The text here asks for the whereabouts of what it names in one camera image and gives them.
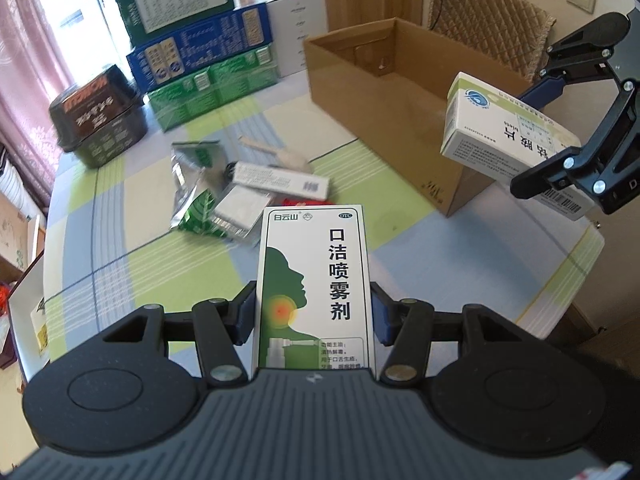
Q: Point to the blue carton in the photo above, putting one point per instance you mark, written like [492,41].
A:
[200,45]

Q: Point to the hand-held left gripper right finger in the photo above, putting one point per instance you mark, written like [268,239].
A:
[381,315]

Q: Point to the narrow white box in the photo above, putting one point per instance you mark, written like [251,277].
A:
[280,180]

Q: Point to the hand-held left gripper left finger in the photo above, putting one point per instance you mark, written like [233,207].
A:
[245,315]

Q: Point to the light green box pack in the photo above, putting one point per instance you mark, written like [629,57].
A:
[215,85]

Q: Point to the red candy packet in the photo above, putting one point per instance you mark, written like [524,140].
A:
[292,202]

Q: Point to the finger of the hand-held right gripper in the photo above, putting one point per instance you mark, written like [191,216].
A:
[542,92]
[545,175]

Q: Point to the checked cloth desktop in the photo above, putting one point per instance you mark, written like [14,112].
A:
[150,270]

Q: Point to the white medicine box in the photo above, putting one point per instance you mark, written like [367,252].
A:
[495,130]

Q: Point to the quilted chair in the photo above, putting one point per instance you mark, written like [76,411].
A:
[490,10]

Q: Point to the plain white carton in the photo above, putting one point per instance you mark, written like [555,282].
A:
[300,25]

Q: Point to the silver foil tea pouch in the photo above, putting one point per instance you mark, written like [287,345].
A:
[192,170]

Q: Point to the brown cardboard box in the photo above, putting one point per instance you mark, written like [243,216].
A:
[390,125]

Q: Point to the pink curtain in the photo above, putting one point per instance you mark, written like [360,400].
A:
[30,60]

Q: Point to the white green spray box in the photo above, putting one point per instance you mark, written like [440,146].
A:
[315,280]

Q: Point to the green leaf packet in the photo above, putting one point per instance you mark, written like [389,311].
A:
[195,212]

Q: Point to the black noodle box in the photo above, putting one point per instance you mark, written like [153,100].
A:
[100,115]

